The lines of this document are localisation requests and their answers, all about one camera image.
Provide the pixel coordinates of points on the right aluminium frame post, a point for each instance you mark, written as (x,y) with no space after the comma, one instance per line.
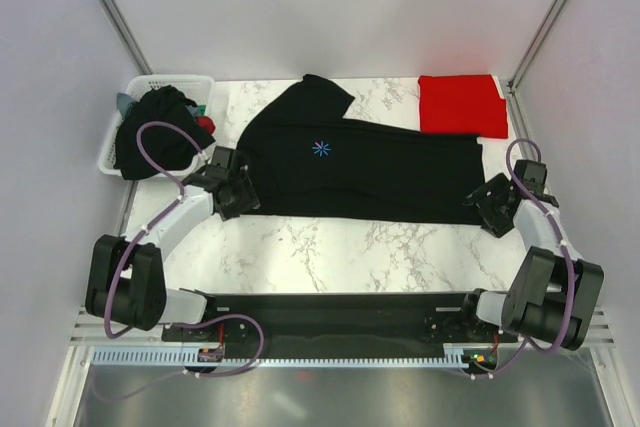
(549,20)

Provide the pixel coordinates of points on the black t-shirt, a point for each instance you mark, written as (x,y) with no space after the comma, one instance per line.
(307,159)

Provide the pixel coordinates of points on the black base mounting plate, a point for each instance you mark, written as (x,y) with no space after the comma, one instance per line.
(334,326)

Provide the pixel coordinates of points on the aluminium frame post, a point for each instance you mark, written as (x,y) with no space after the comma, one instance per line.
(549,20)
(126,35)

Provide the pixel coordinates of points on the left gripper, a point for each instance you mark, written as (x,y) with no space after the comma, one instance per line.
(248,199)

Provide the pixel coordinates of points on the dark clothes pile in basket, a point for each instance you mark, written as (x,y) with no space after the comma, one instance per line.
(166,105)

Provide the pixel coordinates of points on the teal garment in basket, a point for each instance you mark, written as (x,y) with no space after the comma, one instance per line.
(124,104)

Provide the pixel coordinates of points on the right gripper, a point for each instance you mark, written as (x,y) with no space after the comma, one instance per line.
(496,185)

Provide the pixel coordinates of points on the white slotted cable duct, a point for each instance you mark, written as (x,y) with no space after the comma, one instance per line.
(199,357)

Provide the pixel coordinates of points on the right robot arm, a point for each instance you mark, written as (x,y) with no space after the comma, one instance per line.
(554,293)

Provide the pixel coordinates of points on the left aluminium frame post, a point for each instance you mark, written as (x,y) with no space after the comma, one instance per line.
(126,35)

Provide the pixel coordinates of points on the folded red t-shirt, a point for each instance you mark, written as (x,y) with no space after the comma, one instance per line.
(462,104)

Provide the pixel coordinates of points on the red garment in basket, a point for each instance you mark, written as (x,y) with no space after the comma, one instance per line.
(206,124)

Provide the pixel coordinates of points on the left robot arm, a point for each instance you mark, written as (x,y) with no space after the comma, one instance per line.
(126,285)

